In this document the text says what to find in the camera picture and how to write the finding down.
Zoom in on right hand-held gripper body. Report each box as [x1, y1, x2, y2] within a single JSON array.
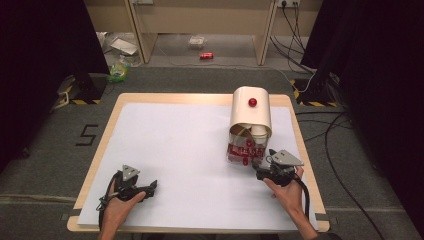
[[262, 149, 305, 188]]

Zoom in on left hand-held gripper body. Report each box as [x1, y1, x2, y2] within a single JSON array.
[[112, 164, 150, 202]]

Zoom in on white drawer cabinet red knobs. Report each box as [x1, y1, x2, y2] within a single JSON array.
[[226, 85, 273, 167]]

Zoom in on person's left hand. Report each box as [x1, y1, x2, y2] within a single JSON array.
[[105, 180, 147, 221]]

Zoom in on person's right hand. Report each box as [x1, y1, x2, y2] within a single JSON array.
[[262, 166, 307, 218]]

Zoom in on white cup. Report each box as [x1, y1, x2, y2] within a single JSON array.
[[250, 124, 270, 145]]

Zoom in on white paper sheet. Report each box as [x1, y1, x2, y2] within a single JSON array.
[[77, 102, 318, 232]]

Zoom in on black stand base striped tape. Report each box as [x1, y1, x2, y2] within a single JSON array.
[[53, 72, 108, 106], [289, 77, 339, 108]]

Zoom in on green plastic bag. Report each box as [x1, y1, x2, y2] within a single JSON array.
[[106, 56, 132, 83]]

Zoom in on black curtain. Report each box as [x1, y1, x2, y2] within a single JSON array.
[[300, 0, 424, 238], [0, 0, 112, 174]]

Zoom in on white plastic packet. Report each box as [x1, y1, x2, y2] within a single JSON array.
[[187, 35, 208, 51]]

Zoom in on beige wooden desk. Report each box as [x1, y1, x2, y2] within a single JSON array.
[[83, 0, 325, 67]]

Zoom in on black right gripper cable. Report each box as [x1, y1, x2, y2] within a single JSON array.
[[293, 178, 312, 222]]

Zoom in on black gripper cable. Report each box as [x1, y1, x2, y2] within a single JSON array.
[[293, 178, 312, 222], [95, 170, 122, 232]]

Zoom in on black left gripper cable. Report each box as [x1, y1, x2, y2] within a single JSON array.
[[95, 170, 122, 232]]

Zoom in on black floor cables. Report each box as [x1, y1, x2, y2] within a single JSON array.
[[294, 110, 388, 240]]

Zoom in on black socket cables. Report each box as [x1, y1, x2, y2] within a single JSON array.
[[269, 2, 316, 75]]

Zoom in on white wall socket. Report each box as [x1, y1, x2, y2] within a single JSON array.
[[276, 0, 301, 9]]

